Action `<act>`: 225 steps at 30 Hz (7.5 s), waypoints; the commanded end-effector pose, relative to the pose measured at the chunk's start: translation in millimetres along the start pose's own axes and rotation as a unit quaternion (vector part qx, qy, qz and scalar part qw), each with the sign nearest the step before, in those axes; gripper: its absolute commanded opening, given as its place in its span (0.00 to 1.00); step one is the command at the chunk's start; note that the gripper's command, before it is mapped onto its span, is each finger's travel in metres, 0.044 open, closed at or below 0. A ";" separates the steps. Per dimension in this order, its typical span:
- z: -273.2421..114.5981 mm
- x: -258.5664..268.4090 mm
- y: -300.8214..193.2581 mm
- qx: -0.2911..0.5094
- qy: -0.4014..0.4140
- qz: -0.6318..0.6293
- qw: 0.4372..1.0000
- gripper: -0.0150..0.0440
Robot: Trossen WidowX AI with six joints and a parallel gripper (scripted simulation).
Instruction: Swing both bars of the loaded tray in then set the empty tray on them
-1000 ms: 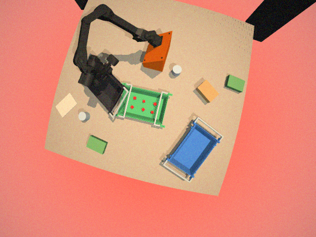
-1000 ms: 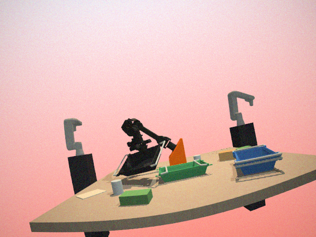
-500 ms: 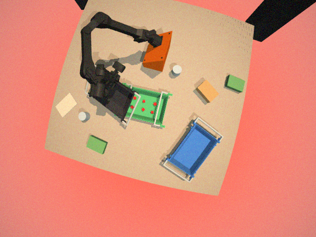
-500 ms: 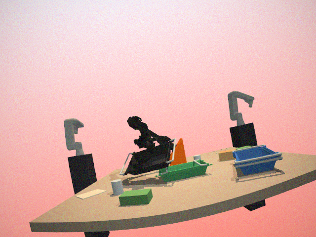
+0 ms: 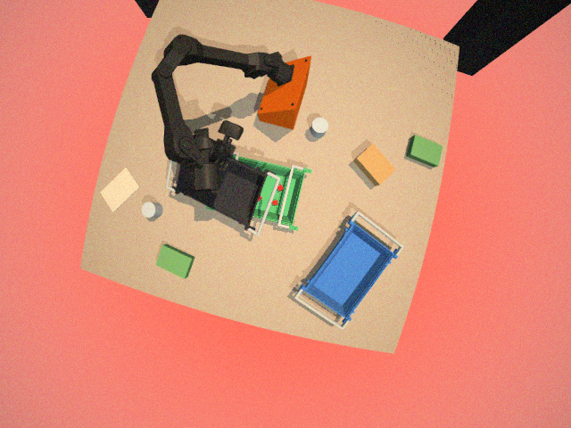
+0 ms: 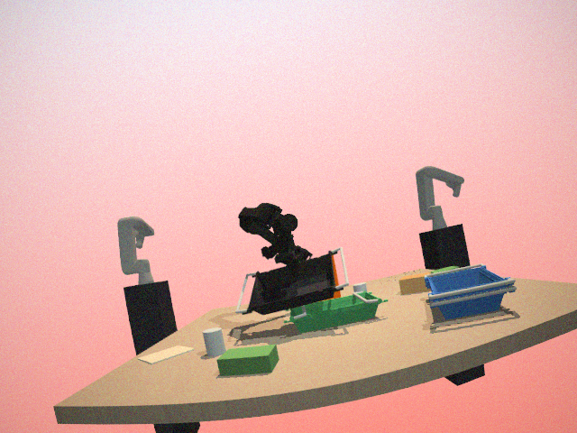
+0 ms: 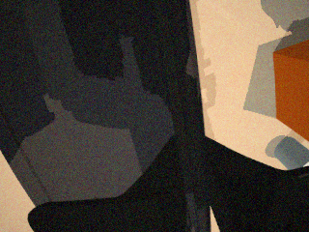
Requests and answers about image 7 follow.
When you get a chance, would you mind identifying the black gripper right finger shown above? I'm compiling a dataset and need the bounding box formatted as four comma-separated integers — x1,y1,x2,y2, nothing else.
205,136,309,232

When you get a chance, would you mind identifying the grey cylinder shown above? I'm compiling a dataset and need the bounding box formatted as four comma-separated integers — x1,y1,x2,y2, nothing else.
274,136,309,170

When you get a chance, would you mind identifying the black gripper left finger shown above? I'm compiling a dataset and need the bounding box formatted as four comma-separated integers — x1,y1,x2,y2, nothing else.
27,135,186,232

